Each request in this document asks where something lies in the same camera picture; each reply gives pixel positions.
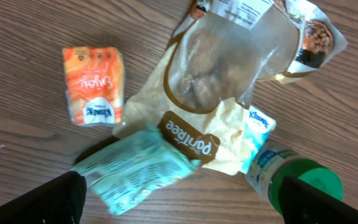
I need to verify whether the beige Pantree bread bag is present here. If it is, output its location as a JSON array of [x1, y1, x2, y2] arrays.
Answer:
[[113, 0, 347, 175]]

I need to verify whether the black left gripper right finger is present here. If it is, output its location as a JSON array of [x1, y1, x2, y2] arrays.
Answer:
[[278, 176, 358, 224]]

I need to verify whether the teal wet wipes pack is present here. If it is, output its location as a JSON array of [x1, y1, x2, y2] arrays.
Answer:
[[71, 126, 201, 215]]

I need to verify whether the green lid jar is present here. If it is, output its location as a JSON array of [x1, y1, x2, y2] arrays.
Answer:
[[245, 141, 344, 213]]

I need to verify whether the teal Kleenex tissue pack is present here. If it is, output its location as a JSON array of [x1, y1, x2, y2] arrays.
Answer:
[[240, 106, 277, 174]]

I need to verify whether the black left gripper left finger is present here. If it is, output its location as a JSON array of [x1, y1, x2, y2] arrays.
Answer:
[[0, 171, 87, 224]]

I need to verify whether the orange Kleenex tissue pack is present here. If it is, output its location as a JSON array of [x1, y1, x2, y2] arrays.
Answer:
[[62, 47, 125, 126]]

